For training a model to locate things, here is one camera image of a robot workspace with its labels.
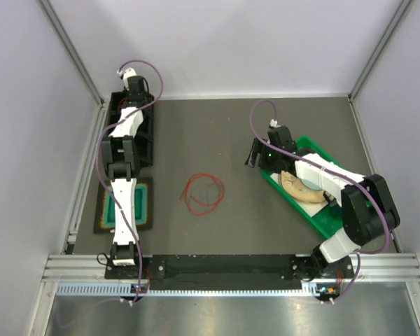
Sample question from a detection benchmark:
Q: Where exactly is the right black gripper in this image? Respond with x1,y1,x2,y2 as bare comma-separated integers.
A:
245,138,281,174

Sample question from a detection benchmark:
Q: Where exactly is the red thin cable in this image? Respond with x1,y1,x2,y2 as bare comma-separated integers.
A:
178,171,227,215

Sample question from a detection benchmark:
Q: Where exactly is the teal sponge on black tray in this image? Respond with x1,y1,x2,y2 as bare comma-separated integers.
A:
93,177,153,234

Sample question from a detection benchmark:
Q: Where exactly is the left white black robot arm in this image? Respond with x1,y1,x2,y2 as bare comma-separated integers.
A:
101,68,150,278

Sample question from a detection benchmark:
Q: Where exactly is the white square board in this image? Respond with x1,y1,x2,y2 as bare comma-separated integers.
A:
270,173,328,217

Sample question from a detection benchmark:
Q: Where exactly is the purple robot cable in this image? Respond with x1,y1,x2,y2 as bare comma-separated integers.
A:
248,100,389,304
94,59,164,305

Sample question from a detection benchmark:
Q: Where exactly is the green plastic tray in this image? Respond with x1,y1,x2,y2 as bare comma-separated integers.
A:
260,135,351,241

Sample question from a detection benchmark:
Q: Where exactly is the beige painted ceramic plate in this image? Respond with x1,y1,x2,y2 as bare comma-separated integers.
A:
279,171,325,204

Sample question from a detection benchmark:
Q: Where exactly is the grey slotted cable duct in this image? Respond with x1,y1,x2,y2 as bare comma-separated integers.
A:
56,282,337,298

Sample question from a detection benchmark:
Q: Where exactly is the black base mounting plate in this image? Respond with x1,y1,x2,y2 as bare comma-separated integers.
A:
105,254,354,280

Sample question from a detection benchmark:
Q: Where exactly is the grey thin cable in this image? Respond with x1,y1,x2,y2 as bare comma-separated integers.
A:
190,181,218,204

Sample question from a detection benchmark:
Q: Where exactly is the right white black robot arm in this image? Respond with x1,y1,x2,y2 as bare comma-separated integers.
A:
246,119,400,277

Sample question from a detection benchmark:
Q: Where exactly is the aluminium front frame rail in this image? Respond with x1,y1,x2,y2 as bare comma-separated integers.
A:
42,253,420,283

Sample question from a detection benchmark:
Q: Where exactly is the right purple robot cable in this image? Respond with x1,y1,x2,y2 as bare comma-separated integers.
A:
248,100,389,304

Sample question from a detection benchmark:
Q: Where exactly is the black compartment organizer bin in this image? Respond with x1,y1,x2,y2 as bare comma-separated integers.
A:
101,91,154,171

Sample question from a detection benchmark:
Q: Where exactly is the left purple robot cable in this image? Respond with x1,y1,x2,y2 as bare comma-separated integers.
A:
94,59,164,305

